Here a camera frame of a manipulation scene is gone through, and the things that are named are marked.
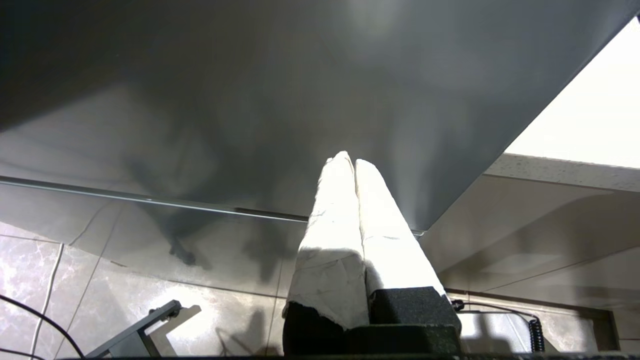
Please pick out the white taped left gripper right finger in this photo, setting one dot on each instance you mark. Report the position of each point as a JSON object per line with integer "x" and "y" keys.
{"x": 395, "y": 260}

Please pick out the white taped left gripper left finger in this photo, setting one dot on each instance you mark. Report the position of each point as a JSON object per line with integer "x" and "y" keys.
{"x": 332, "y": 250}

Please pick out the beige under-counter cabinet door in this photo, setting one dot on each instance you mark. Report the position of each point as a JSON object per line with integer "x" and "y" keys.
{"x": 525, "y": 235}

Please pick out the grey glossy cabinet front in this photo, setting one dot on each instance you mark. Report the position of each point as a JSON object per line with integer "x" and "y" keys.
{"x": 225, "y": 100}

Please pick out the grey metal bracket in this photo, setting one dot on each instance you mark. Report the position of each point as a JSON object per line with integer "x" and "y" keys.
{"x": 135, "y": 332}

